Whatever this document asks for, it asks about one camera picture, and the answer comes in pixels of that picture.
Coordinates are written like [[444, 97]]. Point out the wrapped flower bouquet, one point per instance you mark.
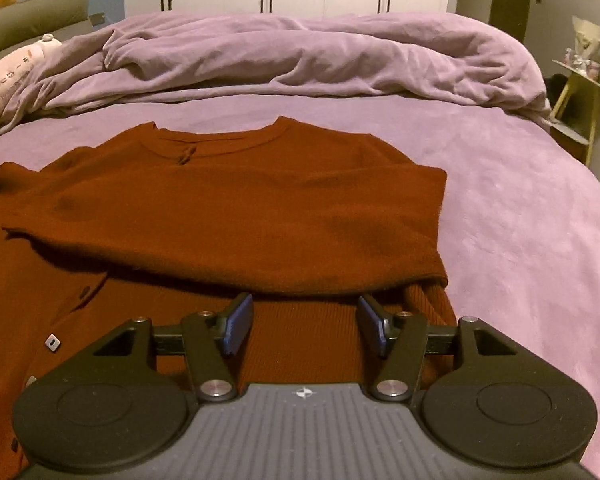
[[589, 35]]

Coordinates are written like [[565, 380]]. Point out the small pink figurines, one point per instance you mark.
[[585, 65]]

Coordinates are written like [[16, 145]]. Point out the yellow side table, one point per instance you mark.
[[592, 105]]

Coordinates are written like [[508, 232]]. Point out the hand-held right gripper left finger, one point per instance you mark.
[[237, 325]]

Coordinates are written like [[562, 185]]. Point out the wall socket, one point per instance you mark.
[[96, 19]]

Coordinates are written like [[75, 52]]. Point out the white printed plush pillow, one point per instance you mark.
[[5, 80]]

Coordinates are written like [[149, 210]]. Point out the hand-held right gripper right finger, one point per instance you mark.
[[372, 325]]

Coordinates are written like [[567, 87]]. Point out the purple duvet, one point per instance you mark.
[[290, 55]]

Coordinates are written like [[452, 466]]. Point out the bed with purple sheet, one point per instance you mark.
[[510, 220]]

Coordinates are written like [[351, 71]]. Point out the rust red knit cardigan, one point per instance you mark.
[[220, 210]]

